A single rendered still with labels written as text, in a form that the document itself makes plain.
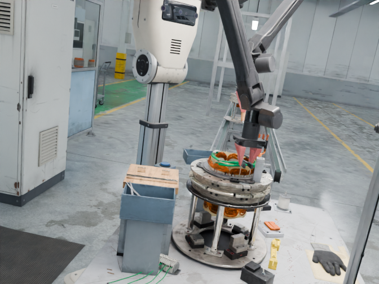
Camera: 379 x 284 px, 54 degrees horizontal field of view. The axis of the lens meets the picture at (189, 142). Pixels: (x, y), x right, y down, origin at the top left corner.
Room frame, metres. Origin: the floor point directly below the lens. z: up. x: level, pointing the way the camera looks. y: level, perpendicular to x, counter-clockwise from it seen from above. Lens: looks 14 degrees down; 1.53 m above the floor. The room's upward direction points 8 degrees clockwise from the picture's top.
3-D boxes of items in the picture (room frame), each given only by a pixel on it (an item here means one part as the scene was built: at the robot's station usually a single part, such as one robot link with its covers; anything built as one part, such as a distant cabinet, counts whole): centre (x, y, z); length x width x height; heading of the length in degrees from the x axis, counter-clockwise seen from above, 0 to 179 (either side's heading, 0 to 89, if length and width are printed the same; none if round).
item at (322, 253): (1.37, -0.62, 0.79); 0.24 x 0.13 x 0.02; 173
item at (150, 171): (1.29, 0.12, 1.05); 0.20 x 0.19 x 0.02; 4
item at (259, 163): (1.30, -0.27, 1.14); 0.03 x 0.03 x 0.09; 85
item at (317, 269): (1.36, -0.63, 0.78); 0.31 x 0.19 x 0.01; 173
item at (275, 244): (1.34, -0.40, 0.80); 0.22 x 0.04 x 0.03; 166
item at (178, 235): (1.38, -0.18, 0.80); 0.39 x 0.39 x 0.01
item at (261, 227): (1.55, -0.41, 0.79); 0.12 x 0.09 x 0.02; 18
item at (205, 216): (1.47, -0.10, 0.85); 0.06 x 0.04 x 0.05; 131
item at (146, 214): (1.13, 0.11, 0.92); 0.17 x 0.11 x 0.28; 94
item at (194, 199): (1.41, -0.05, 0.91); 0.02 x 0.02 x 0.21
